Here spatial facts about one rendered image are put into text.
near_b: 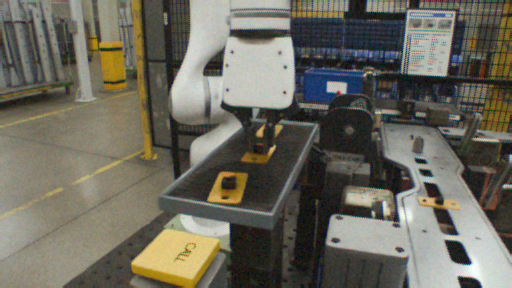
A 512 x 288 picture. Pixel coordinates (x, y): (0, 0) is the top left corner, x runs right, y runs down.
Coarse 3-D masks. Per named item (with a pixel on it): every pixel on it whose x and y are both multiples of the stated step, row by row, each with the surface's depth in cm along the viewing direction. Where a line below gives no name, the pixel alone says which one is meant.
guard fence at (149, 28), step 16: (144, 0) 315; (160, 0) 307; (176, 0) 300; (144, 16) 320; (160, 16) 313; (176, 16) 305; (144, 32) 325; (160, 32) 318; (176, 32) 310; (144, 48) 330; (160, 48) 324; (176, 48) 316; (224, 48) 295; (144, 64) 337; (160, 64) 329; (208, 64) 306; (144, 80) 341; (160, 80) 335; (144, 96) 346; (160, 96) 340; (144, 112) 352; (160, 112) 346; (144, 128) 359; (160, 128) 353; (192, 128) 336; (208, 128) 329; (160, 144) 360
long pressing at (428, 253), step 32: (384, 128) 124; (416, 128) 124; (384, 160) 97; (448, 160) 94; (416, 192) 75; (448, 192) 75; (416, 224) 63; (480, 224) 62; (416, 256) 54; (448, 256) 53; (480, 256) 53
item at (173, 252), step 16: (160, 240) 32; (176, 240) 32; (192, 240) 32; (208, 240) 32; (144, 256) 29; (160, 256) 29; (176, 256) 29; (192, 256) 29; (208, 256) 30; (144, 272) 28; (160, 272) 28; (176, 272) 27; (192, 272) 27
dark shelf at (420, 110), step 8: (296, 96) 164; (304, 104) 153; (312, 104) 152; (320, 104) 150; (328, 104) 150; (376, 104) 149; (384, 104) 150; (392, 104) 150; (400, 104) 150; (416, 104) 151; (424, 104) 151; (432, 104) 151; (440, 104) 151; (448, 104) 152; (384, 112) 143; (392, 112) 142; (400, 112) 141; (416, 112) 139; (424, 112) 138; (456, 112) 137; (456, 120) 135
